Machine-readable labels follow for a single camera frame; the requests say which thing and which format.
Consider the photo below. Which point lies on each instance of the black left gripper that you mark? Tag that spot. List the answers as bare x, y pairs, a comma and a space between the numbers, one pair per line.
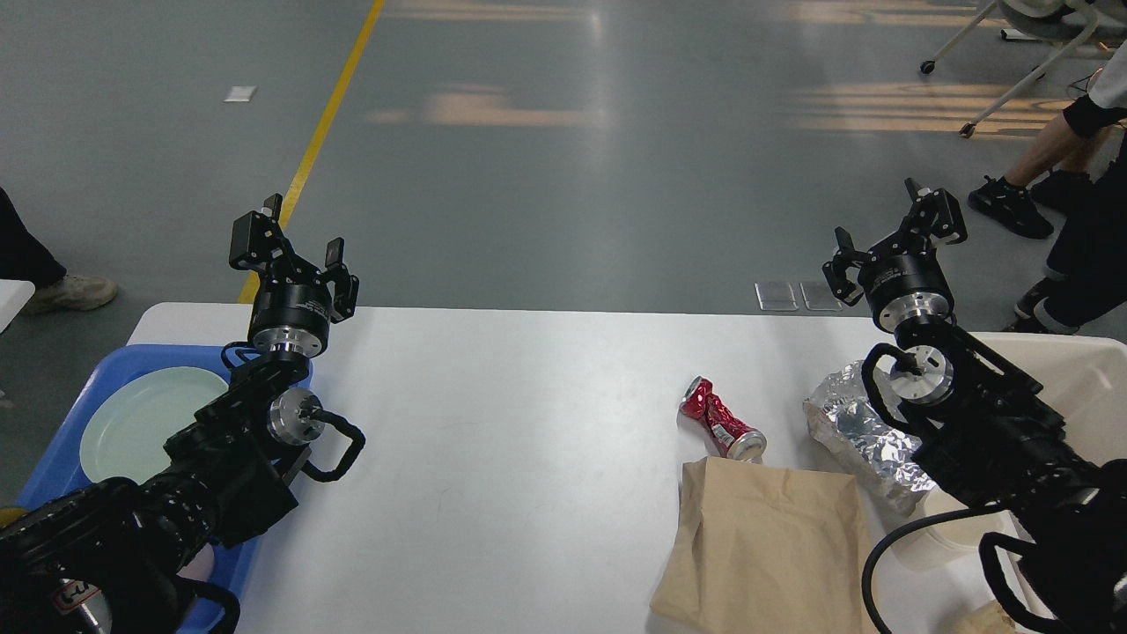
290, 312

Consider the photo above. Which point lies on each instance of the pink mug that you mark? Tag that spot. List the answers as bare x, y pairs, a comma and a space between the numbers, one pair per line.
201, 566

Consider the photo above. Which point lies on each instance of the left floor metal plate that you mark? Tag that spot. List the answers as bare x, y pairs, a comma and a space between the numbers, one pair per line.
776, 297

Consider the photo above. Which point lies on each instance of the person in dark jeans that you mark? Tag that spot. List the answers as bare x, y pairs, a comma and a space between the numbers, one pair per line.
1084, 271

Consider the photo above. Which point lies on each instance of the white side table corner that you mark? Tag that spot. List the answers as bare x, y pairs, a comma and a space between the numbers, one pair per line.
14, 296

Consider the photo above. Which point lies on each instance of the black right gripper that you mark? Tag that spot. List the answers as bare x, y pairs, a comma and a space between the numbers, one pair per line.
909, 284

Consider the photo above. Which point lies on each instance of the person at left edge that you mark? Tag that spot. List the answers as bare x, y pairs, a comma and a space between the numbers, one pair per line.
55, 289

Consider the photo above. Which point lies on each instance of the brown paper bag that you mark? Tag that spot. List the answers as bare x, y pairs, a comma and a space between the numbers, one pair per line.
764, 549

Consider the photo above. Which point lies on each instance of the floor metal plate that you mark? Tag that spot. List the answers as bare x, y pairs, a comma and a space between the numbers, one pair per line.
776, 297
818, 298

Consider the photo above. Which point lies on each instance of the green plate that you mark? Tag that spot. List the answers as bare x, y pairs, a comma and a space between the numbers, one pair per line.
125, 436

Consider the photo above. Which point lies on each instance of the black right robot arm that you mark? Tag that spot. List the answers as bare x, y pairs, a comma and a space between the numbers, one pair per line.
986, 437

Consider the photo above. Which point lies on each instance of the beige plastic bin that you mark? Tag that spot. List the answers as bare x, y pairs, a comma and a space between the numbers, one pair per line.
1083, 378

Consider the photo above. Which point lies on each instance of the blue plastic tray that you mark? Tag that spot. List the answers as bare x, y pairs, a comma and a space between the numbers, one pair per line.
59, 472

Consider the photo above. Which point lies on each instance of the person in white shirt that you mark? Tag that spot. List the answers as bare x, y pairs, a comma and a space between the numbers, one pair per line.
1067, 142

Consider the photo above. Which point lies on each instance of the clear plastic wrapper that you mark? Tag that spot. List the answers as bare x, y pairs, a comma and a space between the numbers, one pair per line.
841, 418

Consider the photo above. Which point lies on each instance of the brown crumpled paper scrap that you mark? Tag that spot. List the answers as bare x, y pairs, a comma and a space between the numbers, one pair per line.
987, 619

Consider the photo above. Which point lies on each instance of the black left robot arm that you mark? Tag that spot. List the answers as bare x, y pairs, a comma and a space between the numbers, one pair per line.
107, 558

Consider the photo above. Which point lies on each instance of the crushed red soda can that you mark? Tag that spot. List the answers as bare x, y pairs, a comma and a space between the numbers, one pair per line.
733, 438

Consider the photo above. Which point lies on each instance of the right floor metal plate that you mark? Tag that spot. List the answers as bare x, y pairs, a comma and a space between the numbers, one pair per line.
818, 298

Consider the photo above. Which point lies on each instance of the dark teal mug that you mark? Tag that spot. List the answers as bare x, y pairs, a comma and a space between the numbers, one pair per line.
10, 515

